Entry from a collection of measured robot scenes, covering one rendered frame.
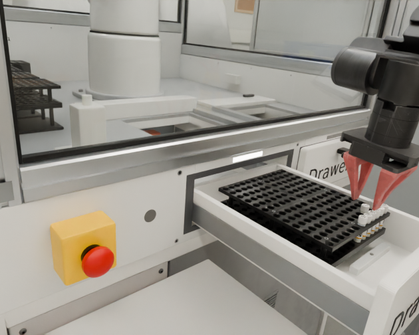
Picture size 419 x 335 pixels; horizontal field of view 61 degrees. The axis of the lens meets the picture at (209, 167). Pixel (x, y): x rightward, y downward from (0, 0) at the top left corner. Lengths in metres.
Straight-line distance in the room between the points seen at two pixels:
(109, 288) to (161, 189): 0.18
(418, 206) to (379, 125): 1.90
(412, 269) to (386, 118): 0.18
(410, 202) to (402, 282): 1.99
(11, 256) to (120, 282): 0.19
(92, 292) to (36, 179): 0.21
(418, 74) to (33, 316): 0.58
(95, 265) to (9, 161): 0.15
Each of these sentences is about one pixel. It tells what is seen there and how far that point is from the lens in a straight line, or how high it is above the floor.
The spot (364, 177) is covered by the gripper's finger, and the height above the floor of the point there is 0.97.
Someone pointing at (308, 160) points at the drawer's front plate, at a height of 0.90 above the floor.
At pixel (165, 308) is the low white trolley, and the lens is 0.57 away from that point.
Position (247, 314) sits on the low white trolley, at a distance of 0.58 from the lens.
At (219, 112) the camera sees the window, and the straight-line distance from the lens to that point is 0.61.
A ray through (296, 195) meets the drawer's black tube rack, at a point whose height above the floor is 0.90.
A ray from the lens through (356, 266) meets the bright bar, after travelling 0.58.
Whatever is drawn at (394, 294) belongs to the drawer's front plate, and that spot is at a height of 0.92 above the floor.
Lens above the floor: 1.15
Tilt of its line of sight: 21 degrees down
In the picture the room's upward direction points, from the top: 5 degrees clockwise
